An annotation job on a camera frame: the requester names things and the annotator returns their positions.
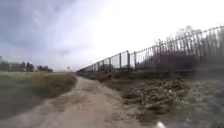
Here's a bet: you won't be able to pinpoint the pale dirt path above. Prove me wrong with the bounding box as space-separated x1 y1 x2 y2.
0 75 148 128

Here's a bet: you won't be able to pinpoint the tall metal bar fence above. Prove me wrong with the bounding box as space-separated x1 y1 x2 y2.
75 25 224 76

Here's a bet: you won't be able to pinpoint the grass and weeds ground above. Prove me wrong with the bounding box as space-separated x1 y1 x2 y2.
0 71 78 120
79 68 224 128

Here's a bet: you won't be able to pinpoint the robot's own part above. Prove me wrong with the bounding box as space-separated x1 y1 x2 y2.
155 121 167 128

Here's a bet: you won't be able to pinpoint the distant buildings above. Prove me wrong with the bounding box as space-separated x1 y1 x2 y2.
0 55 54 73

